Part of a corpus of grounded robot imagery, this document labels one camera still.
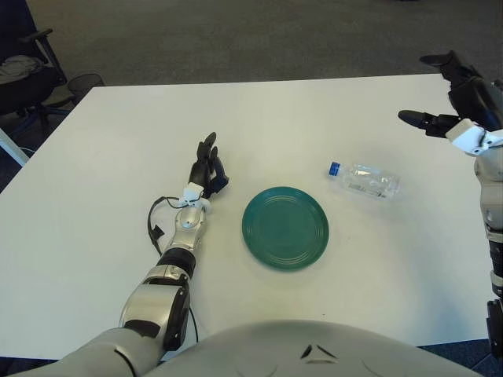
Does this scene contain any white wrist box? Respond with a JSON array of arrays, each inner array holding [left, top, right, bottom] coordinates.
[[180, 182, 205, 207], [445, 117, 503, 156]]

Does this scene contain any clear bottle with blue cap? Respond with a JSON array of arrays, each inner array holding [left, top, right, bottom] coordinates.
[[326, 160, 402, 202]]

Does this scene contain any black mesh wastebasket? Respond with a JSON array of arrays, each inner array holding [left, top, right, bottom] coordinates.
[[66, 72, 105, 99]]

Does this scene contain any grey robot torso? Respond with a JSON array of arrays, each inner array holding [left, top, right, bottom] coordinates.
[[145, 318, 484, 377]]

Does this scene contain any black office chair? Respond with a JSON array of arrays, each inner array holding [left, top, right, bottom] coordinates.
[[0, 0, 75, 126]]

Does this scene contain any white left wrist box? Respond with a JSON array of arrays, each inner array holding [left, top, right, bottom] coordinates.
[[180, 182, 205, 207]]

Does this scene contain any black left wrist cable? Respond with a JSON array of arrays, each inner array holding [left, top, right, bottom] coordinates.
[[147, 195, 185, 256]]

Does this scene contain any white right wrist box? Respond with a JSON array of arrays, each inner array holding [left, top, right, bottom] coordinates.
[[445, 117, 503, 156]]

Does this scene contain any green round plate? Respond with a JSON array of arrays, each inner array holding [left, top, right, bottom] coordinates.
[[241, 185, 331, 272]]

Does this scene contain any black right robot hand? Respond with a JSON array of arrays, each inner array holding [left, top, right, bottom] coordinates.
[[397, 49, 503, 138]]

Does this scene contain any white furniture panel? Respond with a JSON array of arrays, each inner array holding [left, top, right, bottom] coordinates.
[[0, 127, 31, 165]]

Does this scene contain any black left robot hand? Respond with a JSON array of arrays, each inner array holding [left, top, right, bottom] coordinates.
[[189, 131, 232, 201]]

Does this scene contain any grey crumpled cloth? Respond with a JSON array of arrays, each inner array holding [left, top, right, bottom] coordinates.
[[0, 54, 44, 76]]

